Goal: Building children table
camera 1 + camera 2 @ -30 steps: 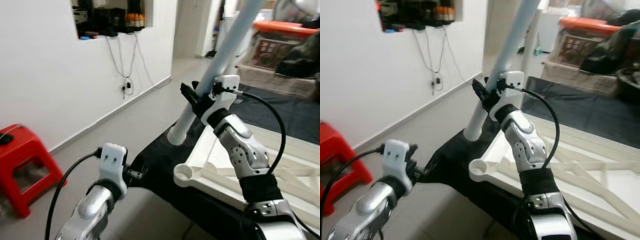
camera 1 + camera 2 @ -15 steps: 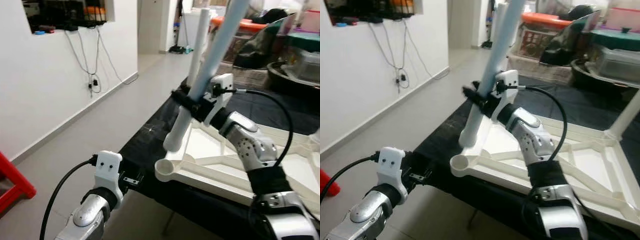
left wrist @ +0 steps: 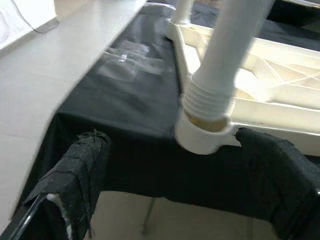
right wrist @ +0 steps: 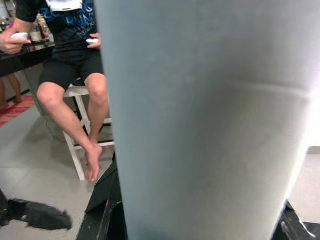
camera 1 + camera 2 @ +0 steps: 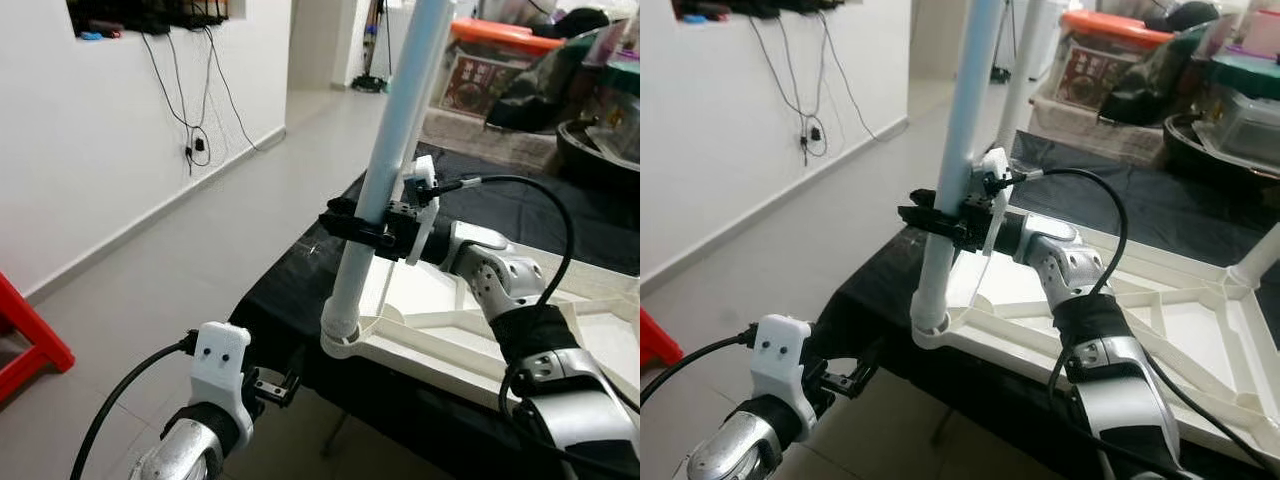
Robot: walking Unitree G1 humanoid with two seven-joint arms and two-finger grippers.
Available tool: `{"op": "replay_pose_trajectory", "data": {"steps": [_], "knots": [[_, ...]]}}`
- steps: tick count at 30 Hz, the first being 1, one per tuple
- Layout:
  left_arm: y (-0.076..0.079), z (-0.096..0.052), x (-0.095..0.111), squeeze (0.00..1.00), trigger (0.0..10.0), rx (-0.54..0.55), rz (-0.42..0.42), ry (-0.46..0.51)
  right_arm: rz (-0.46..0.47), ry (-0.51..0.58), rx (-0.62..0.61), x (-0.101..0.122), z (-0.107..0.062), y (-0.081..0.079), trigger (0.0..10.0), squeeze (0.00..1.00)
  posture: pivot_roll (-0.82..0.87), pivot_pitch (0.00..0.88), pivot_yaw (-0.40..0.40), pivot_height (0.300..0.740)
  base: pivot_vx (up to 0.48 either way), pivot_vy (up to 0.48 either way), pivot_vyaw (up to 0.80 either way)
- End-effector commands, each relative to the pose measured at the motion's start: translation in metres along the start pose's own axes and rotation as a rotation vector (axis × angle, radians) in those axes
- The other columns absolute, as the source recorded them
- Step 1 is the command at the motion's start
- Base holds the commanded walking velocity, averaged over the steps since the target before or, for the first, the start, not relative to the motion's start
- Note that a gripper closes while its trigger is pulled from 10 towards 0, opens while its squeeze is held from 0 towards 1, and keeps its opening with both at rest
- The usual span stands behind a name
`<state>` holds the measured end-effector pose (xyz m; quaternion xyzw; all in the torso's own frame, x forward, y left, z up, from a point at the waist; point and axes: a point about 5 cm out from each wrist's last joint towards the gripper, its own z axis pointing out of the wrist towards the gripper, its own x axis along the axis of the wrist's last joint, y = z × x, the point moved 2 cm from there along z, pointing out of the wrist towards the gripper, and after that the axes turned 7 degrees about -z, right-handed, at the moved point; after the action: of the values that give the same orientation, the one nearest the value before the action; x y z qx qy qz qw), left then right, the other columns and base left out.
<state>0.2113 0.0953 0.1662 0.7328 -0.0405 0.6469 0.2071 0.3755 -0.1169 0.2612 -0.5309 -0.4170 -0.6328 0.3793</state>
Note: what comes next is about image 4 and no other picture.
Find seated person left hand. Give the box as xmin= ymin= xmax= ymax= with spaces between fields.
xmin=86 ymin=32 xmax=103 ymax=50

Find bare legs of standing person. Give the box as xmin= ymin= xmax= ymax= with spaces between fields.
xmin=0 ymin=73 xmax=24 ymax=111

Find white plastic table leg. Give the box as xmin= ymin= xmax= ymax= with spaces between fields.
xmin=96 ymin=0 xmax=320 ymax=240

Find black desk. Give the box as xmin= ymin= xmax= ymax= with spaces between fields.
xmin=0 ymin=46 xmax=55 ymax=79

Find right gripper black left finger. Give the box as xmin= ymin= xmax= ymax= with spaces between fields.
xmin=76 ymin=152 xmax=130 ymax=240

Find red floor mat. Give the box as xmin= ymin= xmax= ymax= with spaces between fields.
xmin=0 ymin=94 xmax=36 ymax=127

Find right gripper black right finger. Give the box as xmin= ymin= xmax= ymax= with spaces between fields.
xmin=271 ymin=198 xmax=320 ymax=240

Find brown labelled jar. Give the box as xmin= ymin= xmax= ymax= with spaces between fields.
xmin=34 ymin=14 xmax=50 ymax=42

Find seated person in black shirt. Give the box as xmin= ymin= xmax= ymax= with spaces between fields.
xmin=0 ymin=0 xmax=111 ymax=182

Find seated person right hand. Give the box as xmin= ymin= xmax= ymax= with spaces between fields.
xmin=0 ymin=28 xmax=33 ymax=55

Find white VR headset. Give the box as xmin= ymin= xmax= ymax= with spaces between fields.
xmin=46 ymin=0 xmax=83 ymax=12

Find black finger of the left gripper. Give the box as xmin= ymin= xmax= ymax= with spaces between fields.
xmin=6 ymin=198 xmax=74 ymax=231

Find white wooden stool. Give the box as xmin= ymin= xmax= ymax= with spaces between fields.
xmin=62 ymin=77 xmax=115 ymax=182

